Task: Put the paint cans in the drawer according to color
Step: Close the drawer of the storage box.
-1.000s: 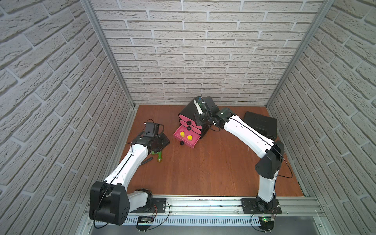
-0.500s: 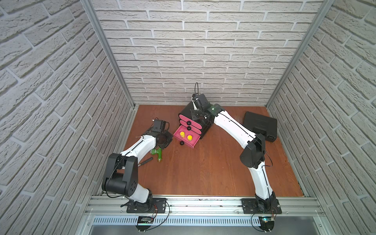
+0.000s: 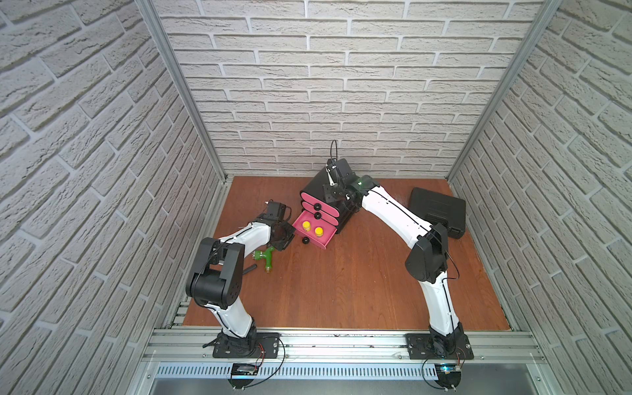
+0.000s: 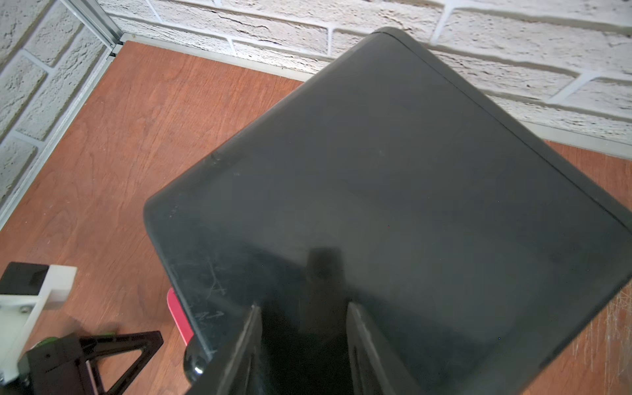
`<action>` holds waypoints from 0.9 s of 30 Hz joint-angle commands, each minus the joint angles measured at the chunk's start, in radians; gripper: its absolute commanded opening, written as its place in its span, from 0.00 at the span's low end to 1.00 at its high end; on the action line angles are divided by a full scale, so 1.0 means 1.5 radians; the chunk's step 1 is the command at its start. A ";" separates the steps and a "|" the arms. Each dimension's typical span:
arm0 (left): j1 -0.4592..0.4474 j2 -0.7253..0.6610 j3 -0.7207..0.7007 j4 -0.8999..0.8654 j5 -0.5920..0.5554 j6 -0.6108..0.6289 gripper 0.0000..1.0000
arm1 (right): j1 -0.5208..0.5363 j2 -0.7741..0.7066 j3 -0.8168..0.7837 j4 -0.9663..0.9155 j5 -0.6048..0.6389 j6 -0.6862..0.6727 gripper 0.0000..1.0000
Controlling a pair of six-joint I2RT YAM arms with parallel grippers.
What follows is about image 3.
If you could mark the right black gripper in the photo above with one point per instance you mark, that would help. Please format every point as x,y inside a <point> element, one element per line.
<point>327,195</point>

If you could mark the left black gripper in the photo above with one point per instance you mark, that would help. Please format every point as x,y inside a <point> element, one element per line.
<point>284,234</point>

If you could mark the black pink drawer cabinet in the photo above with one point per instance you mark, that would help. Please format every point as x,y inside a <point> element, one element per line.
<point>324,211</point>

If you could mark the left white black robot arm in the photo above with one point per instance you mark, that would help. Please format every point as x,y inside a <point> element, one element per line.
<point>216,276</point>

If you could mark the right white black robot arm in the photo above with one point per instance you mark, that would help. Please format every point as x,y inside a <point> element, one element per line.
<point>427,260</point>

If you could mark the green toy drill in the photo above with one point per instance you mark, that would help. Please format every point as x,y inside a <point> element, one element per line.
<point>267,256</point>

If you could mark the black plastic tool case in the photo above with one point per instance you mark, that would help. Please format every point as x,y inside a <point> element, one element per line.
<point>437,208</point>

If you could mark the left controller box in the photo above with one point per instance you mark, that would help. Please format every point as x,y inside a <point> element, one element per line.
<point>242,375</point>

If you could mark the controller box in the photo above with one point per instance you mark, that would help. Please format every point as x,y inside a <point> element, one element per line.
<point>448,376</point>
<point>242,375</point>

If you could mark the right controller box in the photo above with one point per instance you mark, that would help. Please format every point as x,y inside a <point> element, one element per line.
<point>448,376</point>

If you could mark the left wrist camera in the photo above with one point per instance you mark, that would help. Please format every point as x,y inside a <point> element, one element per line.
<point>275,212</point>

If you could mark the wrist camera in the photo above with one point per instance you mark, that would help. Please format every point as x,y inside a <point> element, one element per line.
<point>339,172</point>
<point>275,212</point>

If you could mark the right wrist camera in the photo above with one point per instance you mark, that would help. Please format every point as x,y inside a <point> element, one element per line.
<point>339,172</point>

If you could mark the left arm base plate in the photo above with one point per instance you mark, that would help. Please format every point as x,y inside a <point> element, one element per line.
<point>261,345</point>

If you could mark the aluminium front rail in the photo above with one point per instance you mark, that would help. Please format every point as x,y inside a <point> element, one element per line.
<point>345,346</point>

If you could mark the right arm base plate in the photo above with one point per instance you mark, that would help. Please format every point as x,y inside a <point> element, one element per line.
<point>422,346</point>

